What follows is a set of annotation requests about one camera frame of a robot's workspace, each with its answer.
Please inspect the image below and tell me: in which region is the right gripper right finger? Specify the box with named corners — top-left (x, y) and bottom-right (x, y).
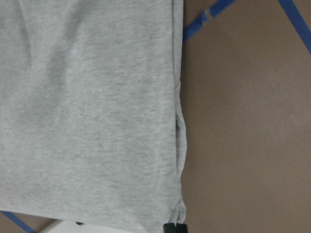
top-left (176, 223), bottom-right (188, 233)

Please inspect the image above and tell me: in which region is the grey cartoon print t-shirt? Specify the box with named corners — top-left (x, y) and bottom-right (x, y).
top-left (0, 0), bottom-right (187, 233)

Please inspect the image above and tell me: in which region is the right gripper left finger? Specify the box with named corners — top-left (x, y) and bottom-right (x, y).
top-left (163, 223), bottom-right (175, 233)

